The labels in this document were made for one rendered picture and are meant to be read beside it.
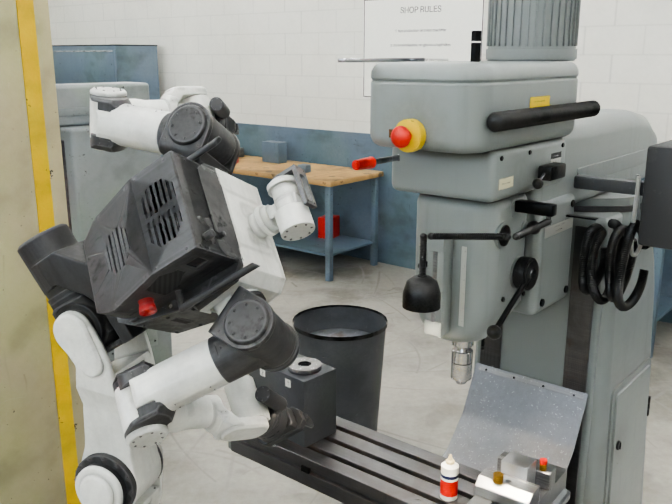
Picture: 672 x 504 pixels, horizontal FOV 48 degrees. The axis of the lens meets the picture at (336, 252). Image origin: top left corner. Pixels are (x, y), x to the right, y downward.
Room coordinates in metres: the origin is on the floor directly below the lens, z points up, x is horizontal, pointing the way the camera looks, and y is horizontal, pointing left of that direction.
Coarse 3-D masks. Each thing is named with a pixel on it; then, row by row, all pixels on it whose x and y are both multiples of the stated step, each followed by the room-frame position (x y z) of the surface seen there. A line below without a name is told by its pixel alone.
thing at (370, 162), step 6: (390, 156) 1.52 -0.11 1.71; (396, 156) 1.53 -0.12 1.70; (354, 162) 1.43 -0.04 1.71; (360, 162) 1.43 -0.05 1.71; (366, 162) 1.44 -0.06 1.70; (372, 162) 1.45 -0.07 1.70; (378, 162) 1.48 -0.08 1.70; (384, 162) 1.50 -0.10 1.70; (354, 168) 1.43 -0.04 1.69; (360, 168) 1.43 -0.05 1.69; (366, 168) 1.45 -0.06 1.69
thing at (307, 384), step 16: (288, 368) 1.84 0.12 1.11; (304, 368) 1.82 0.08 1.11; (320, 368) 1.84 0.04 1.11; (256, 384) 1.90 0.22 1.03; (272, 384) 1.85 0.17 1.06; (288, 384) 1.81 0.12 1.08; (304, 384) 1.77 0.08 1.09; (320, 384) 1.81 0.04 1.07; (288, 400) 1.81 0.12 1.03; (304, 400) 1.77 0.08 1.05; (320, 400) 1.81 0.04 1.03; (320, 416) 1.81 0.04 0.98; (304, 432) 1.77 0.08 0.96; (320, 432) 1.81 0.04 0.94
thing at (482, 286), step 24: (432, 216) 1.52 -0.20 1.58; (456, 216) 1.49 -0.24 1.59; (480, 216) 1.46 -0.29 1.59; (504, 216) 1.49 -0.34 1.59; (456, 240) 1.49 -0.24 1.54; (480, 240) 1.46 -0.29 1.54; (504, 240) 1.48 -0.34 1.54; (456, 264) 1.48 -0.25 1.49; (480, 264) 1.46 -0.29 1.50; (504, 264) 1.50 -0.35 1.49; (456, 288) 1.48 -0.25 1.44; (480, 288) 1.46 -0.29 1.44; (504, 288) 1.50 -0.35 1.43; (456, 312) 1.48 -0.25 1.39; (480, 312) 1.46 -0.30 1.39; (456, 336) 1.48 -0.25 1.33; (480, 336) 1.49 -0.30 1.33
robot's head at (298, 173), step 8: (288, 168) 1.41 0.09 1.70; (296, 168) 1.41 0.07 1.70; (280, 176) 1.40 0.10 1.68; (288, 176) 1.40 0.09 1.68; (296, 176) 1.39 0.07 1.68; (304, 176) 1.42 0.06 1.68; (304, 184) 1.41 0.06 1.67; (304, 192) 1.37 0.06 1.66; (304, 200) 1.36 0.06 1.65; (312, 200) 1.39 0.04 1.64; (312, 208) 1.38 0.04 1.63
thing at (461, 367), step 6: (456, 360) 1.55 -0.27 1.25; (462, 360) 1.55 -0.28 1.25; (468, 360) 1.55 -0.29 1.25; (456, 366) 1.55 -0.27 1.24; (462, 366) 1.55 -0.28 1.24; (468, 366) 1.55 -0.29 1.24; (456, 372) 1.55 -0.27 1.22; (462, 372) 1.55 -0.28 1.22; (468, 372) 1.55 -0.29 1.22; (456, 378) 1.55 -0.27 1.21; (462, 378) 1.55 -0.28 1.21; (468, 378) 1.55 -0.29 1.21
